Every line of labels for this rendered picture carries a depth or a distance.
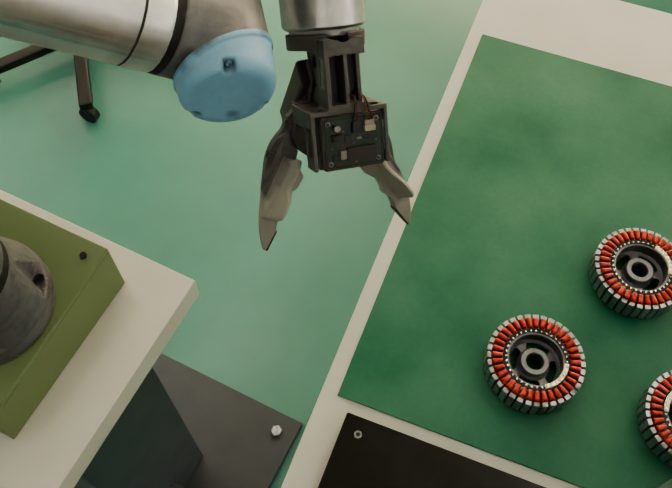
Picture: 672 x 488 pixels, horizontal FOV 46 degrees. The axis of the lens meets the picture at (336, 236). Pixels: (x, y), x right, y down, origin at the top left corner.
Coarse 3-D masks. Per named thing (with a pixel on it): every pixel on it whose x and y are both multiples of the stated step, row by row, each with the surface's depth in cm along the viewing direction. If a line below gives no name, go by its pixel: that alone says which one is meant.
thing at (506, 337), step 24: (504, 336) 91; (528, 336) 92; (552, 336) 91; (504, 360) 90; (552, 360) 92; (576, 360) 89; (504, 384) 88; (528, 384) 88; (552, 384) 88; (576, 384) 88; (528, 408) 88; (552, 408) 88
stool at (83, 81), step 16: (32, 48) 209; (48, 48) 210; (0, 64) 207; (16, 64) 208; (80, 64) 207; (0, 80) 210; (80, 80) 204; (80, 96) 201; (80, 112) 203; (96, 112) 203
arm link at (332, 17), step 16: (288, 0) 67; (304, 0) 66; (320, 0) 66; (336, 0) 66; (352, 0) 67; (288, 16) 67; (304, 16) 66; (320, 16) 66; (336, 16) 66; (352, 16) 67; (304, 32) 68; (320, 32) 67; (336, 32) 67
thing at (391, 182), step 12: (372, 168) 77; (384, 168) 75; (384, 180) 77; (396, 180) 75; (384, 192) 78; (396, 192) 78; (408, 192) 74; (396, 204) 78; (408, 204) 79; (408, 216) 79
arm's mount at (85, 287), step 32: (0, 224) 93; (32, 224) 93; (64, 256) 91; (96, 256) 90; (64, 288) 89; (96, 288) 92; (64, 320) 88; (96, 320) 95; (32, 352) 86; (64, 352) 91; (0, 384) 84; (32, 384) 87; (0, 416) 84
